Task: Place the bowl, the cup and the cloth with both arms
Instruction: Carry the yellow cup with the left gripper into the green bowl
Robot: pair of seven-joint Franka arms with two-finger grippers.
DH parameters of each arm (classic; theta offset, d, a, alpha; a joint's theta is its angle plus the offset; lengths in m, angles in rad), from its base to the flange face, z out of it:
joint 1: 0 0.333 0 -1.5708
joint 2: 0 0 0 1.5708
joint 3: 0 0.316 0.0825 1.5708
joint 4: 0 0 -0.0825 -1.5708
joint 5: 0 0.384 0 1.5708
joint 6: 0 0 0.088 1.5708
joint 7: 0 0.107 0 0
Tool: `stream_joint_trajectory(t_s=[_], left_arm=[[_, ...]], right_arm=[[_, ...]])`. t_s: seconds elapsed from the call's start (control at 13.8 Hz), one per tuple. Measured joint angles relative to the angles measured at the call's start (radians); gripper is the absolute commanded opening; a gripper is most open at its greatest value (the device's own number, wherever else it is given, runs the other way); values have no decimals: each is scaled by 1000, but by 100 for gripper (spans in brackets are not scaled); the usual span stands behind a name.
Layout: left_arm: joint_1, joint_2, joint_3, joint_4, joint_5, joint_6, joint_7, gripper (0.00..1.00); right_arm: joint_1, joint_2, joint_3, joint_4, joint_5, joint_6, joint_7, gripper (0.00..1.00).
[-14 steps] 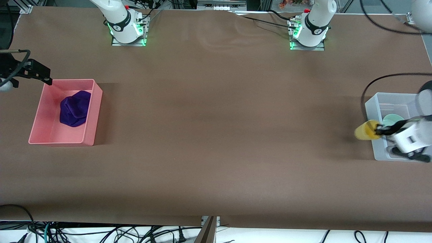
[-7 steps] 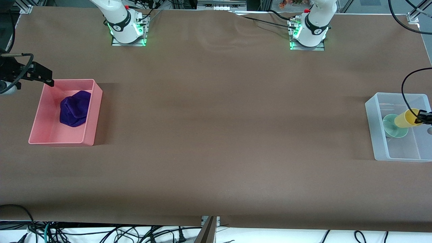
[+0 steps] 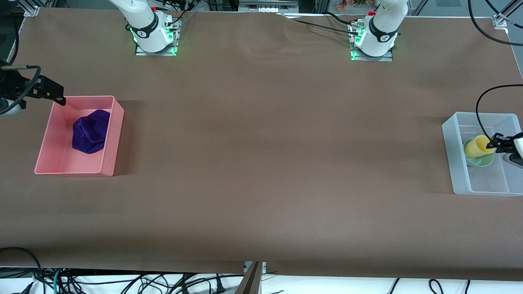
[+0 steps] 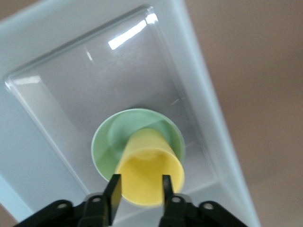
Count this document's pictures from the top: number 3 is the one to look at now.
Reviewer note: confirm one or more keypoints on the white power strip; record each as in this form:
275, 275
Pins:
267, 6

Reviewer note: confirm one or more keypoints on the orange background clutter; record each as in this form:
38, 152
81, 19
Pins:
351, 4

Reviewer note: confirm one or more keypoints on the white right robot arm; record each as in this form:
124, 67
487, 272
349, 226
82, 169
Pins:
144, 22

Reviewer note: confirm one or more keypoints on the purple cloth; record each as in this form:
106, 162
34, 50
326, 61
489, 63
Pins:
90, 132

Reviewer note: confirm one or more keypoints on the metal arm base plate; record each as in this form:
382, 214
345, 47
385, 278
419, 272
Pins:
141, 52
388, 58

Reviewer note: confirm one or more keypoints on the metal table corner bracket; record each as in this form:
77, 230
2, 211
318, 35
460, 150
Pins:
500, 21
32, 11

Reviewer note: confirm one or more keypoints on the mint green bowl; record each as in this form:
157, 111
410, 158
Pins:
480, 161

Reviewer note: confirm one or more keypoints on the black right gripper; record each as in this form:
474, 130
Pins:
12, 85

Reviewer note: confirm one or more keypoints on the pink plastic bin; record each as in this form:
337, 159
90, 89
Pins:
61, 159

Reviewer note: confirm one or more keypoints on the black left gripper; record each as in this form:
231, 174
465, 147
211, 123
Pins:
505, 142

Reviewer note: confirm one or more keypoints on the yellow cup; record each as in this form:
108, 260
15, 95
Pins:
476, 148

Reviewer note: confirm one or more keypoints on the translucent plastic bin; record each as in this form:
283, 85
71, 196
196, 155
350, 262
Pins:
486, 179

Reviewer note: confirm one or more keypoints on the aluminium table bracket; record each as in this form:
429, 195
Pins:
251, 279

